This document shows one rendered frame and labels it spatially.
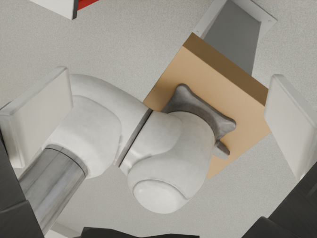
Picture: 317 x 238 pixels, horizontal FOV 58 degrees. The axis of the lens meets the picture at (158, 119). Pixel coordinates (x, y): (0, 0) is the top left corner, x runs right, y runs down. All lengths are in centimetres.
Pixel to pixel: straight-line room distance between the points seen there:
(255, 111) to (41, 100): 62
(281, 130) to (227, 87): 54
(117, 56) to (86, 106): 124
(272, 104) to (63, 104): 13
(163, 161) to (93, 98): 19
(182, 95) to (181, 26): 92
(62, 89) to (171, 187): 41
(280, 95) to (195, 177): 44
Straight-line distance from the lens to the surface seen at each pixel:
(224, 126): 74
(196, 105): 72
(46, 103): 17
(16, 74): 242
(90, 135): 56
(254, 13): 151
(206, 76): 70
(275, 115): 18
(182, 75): 71
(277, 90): 18
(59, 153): 56
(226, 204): 233
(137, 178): 58
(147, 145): 58
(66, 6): 91
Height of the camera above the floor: 147
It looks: 50 degrees down
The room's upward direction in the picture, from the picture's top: 149 degrees counter-clockwise
